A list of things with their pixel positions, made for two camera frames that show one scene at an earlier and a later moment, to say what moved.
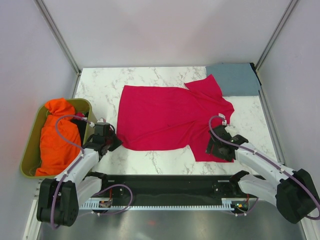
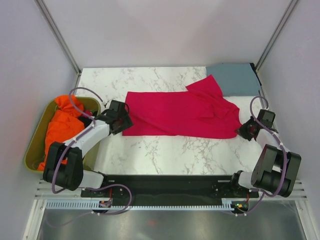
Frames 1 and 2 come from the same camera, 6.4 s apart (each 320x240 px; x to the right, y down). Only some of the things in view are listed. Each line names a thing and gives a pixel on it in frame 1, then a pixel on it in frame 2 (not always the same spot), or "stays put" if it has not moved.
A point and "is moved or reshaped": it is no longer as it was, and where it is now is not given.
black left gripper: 117,142 -> 127,123
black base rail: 225,187 stays put
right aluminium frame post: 292,5 stays put
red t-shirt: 154,118 is moved or reshaped
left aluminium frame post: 57,34 stays put
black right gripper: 211,142 -> 241,130
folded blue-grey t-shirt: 238,79 stays put
